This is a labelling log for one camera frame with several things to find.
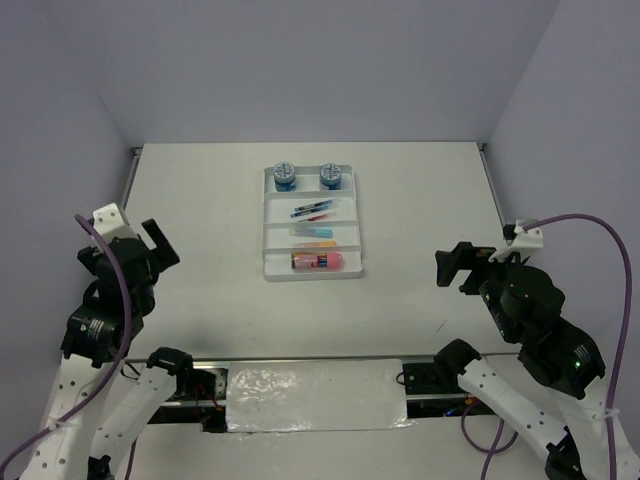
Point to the silver foil plate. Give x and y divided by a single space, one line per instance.
315 396

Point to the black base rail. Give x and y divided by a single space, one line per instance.
204 405

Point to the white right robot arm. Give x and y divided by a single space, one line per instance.
575 433

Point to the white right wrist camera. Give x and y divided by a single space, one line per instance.
520 241

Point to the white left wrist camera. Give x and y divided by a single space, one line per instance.
111 223

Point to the blue paint jar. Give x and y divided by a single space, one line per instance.
284 176
330 176

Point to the white compartment tray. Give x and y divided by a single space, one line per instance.
277 243

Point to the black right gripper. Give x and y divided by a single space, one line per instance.
463 254

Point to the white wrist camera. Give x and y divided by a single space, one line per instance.
111 223
520 241

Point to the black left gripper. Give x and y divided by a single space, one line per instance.
164 255

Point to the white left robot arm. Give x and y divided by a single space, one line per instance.
79 439

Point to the blue highlighter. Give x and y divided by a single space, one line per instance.
311 232

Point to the pink capsule pencil case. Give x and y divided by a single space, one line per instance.
331 261

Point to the orange pink highlighter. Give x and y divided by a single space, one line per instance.
315 244

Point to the teal pen refill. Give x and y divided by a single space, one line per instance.
310 213

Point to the blue pen refill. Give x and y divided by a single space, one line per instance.
312 206

